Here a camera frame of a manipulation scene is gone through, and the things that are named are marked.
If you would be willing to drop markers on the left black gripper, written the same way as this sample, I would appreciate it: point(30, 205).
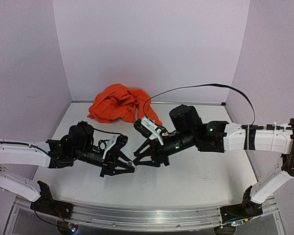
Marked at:
point(112, 161)

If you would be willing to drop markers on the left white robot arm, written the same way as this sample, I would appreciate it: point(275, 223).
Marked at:
point(77, 145)

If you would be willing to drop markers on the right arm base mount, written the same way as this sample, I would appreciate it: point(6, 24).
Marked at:
point(244, 210)

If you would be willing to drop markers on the orange crumpled garment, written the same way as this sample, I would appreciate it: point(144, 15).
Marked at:
point(120, 102)

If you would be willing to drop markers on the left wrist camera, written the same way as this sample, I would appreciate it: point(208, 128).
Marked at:
point(115, 144)

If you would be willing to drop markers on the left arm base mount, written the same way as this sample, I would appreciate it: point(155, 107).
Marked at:
point(47, 205)

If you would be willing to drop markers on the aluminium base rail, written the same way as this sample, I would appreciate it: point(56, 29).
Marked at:
point(152, 219)

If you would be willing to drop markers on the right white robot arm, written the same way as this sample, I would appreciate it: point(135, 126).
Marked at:
point(219, 137)

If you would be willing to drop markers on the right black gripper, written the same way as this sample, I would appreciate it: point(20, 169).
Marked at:
point(158, 152)

